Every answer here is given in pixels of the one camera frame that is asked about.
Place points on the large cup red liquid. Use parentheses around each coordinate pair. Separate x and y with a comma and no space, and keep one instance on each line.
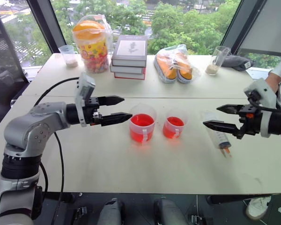
(141,127)

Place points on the grey hardcover book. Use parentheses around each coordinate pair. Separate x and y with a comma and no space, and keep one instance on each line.
(130,50)

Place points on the thin white-paged book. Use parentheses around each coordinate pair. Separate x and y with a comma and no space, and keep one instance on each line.
(126,69)

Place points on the orange canvas shoe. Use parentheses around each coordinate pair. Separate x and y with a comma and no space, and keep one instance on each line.
(166,68)
(185,70)

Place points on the grey cloth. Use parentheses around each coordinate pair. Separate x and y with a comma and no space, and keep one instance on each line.
(238,62)

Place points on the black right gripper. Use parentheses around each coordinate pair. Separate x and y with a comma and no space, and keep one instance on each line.
(250,122)

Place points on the small clear measuring cup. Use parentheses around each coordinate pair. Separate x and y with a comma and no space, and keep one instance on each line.
(69,56)

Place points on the person's bare forearm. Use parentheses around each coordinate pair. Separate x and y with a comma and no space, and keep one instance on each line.
(272,82)

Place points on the bagged candy jar orange lid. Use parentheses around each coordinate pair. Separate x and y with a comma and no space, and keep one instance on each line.
(93,51)

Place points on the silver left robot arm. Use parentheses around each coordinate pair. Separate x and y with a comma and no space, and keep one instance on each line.
(25,131)

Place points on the tall clear glass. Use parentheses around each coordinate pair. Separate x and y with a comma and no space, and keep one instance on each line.
(215,61)

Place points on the white sneaker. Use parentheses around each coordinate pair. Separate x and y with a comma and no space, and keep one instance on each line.
(257,207)

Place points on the red-edged book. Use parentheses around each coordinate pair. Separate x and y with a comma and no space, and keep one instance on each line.
(128,76)

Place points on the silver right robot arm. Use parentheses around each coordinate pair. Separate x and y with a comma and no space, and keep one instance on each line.
(279,125)

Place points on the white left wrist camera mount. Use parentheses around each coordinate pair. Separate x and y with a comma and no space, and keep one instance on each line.
(85,85)

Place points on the small cup red liquid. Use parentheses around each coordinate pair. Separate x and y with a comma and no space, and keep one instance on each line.
(174,127)

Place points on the clear plastic syringe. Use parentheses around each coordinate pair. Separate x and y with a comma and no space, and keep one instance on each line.
(221,140)

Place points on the black mesh office chair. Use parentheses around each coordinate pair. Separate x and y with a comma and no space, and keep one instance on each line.
(4,51)

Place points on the orange shoes in bag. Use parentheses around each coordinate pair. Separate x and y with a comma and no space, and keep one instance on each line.
(168,51)

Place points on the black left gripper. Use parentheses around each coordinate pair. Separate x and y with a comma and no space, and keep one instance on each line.
(91,116)

